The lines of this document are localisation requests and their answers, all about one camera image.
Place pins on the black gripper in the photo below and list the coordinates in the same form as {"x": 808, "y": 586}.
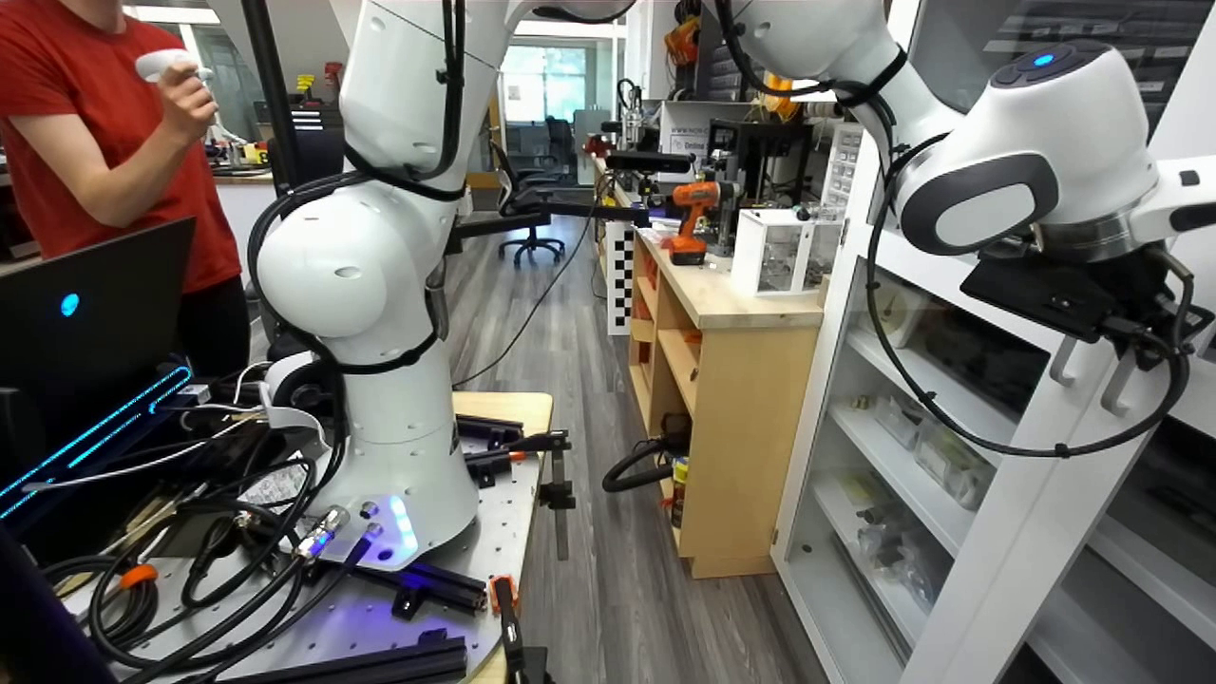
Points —
{"x": 1144, "y": 307}

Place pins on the white handheld controller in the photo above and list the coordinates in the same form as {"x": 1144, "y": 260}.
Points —
{"x": 161, "y": 61}

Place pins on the bare person forearm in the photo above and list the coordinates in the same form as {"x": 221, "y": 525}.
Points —
{"x": 101, "y": 173}

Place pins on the bare person hand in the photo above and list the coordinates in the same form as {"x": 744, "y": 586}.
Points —
{"x": 188, "y": 104}

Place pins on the clear plastic parts bag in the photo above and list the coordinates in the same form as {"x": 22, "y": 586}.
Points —
{"x": 953, "y": 460}
{"x": 894, "y": 554}

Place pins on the white glass shelf cabinet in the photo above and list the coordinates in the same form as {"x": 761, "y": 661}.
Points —
{"x": 912, "y": 471}

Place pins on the white perforated panel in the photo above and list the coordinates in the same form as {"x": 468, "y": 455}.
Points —
{"x": 840, "y": 165}

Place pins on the black benchtop machine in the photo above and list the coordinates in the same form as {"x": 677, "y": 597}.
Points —
{"x": 773, "y": 165}

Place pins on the white box clear window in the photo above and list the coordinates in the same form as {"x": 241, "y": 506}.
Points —
{"x": 751, "y": 254}

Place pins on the light wooden cabinet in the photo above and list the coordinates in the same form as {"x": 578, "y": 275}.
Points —
{"x": 746, "y": 431}

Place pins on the small yellow tool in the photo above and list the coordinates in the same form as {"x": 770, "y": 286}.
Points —
{"x": 677, "y": 472}

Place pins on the black white checkerboard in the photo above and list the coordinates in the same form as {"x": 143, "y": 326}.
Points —
{"x": 620, "y": 278}

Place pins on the orange hanging tool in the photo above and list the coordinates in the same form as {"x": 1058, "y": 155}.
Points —
{"x": 687, "y": 39}

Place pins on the black office chair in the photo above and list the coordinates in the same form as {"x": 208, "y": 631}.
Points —
{"x": 527, "y": 232}

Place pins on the black bar clamp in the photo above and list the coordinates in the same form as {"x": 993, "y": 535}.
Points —
{"x": 506, "y": 457}

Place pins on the black aluminium extrusion bar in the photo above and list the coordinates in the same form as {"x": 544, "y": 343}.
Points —
{"x": 365, "y": 664}

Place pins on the black stand pole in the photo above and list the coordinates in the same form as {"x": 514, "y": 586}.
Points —
{"x": 271, "y": 91}

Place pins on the person in red shirt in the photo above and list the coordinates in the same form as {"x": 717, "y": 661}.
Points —
{"x": 128, "y": 213}

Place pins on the black laptop blue logo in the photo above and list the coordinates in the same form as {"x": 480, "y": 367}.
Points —
{"x": 101, "y": 316}

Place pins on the black box blue light strips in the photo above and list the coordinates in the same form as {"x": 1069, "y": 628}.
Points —
{"x": 79, "y": 443}

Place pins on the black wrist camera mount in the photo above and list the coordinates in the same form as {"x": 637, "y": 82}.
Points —
{"x": 1029, "y": 291}

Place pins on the small black bracket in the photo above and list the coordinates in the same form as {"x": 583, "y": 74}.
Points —
{"x": 440, "y": 592}

